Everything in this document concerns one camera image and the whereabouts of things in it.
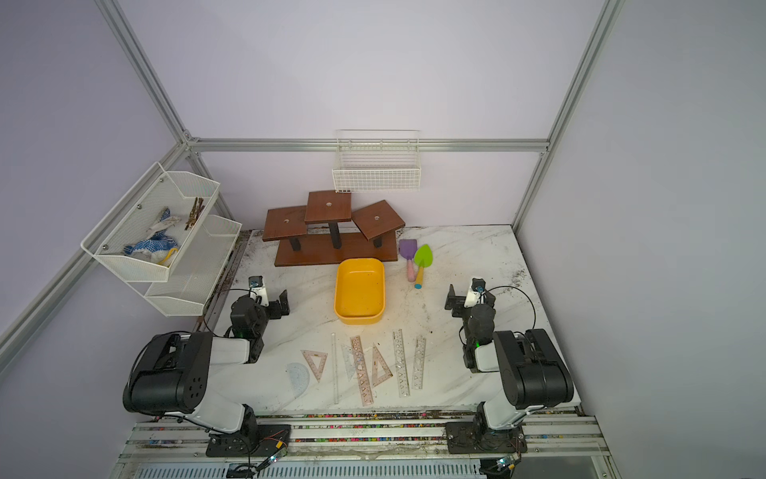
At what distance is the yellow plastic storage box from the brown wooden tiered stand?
3 centimetres

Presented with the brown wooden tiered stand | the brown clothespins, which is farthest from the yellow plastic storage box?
the brown clothespins

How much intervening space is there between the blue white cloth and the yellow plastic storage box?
18.1 inches

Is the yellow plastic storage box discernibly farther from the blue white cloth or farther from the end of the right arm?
the blue white cloth

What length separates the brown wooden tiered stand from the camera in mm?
992

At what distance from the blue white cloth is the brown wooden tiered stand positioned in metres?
0.27

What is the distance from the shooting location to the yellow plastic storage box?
37.4 inches

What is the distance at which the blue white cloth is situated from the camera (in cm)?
71

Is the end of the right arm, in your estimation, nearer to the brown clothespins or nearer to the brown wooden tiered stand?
the brown wooden tiered stand
